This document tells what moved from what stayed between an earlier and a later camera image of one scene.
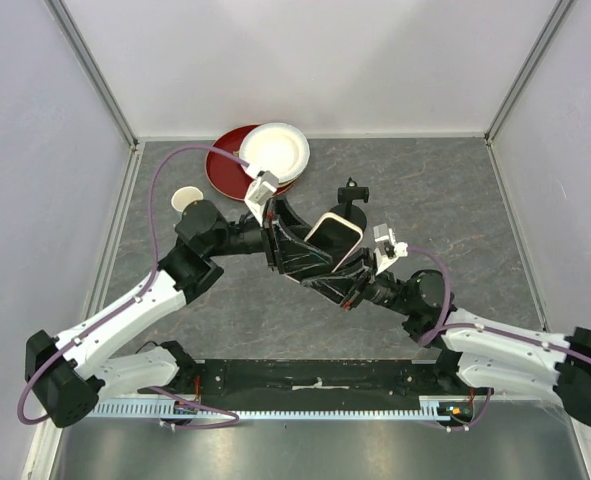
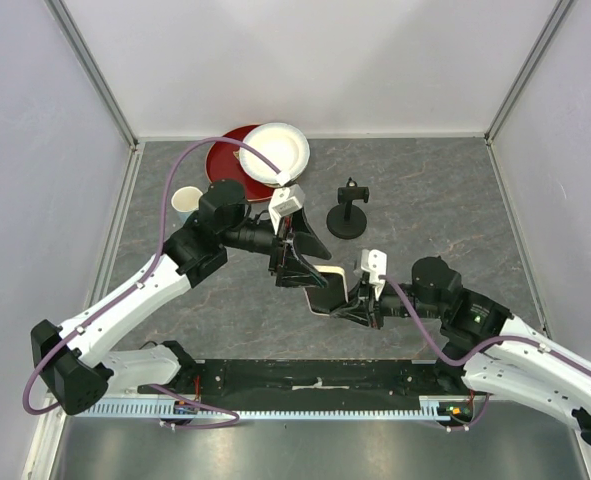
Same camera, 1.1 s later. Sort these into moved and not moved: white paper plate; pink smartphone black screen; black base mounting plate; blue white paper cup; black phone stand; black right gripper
Moved: black right gripper; pink smartphone black screen
Not moved: blue white paper cup; white paper plate; black phone stand; black base mounting plate
